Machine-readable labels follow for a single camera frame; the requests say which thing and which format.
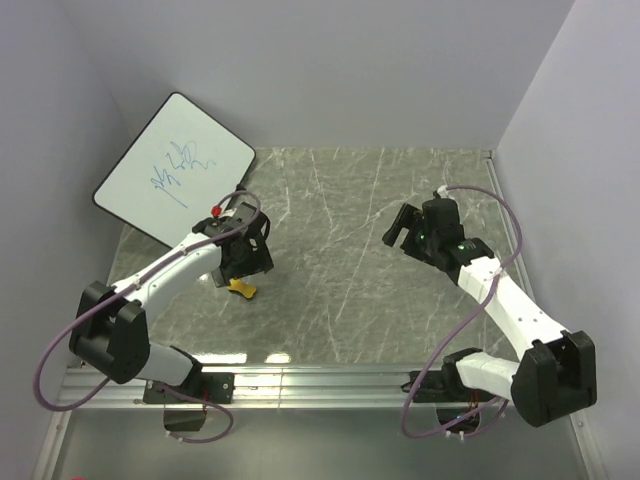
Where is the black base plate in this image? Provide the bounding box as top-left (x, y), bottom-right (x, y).
top-left (142, 372), bottom-right (235, 405)
top-left (413, 369), bottom-right (511, 404)

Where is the yellow bone-shaped eraser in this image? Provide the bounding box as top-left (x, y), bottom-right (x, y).
top-left (227, 279), bottom-right (257, 300)

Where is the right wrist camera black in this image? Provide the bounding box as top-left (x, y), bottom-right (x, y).
top-left (422, 197), bottom-right (460, 231)

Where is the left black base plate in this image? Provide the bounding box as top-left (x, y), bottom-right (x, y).
top-left (142, 372), bottom-right (235, 405)

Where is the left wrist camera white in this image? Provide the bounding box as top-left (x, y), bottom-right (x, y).
top-left (192, 206), bottom-right (239, 238)

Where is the aluminium mounting rail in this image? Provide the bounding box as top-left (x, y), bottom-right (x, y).
top-left (54, 363), bottom-right (526, 412)

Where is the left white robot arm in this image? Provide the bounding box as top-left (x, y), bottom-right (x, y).
top-left (69, 203), bottom-right (273, 402)

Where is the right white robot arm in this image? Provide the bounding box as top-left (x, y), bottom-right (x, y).
top-left (382, 198), bottom-right (597, 427)

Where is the white whiteboard black frame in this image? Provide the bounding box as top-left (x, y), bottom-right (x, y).
top-left (93, 92), bottom-right (256, 248)

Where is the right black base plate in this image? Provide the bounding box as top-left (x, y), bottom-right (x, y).
top-left (413, 369), bottom-right (511, 404)

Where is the aluminium side rail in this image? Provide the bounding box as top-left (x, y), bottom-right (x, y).
top-left (482, 150), bottom-right (591, 458)

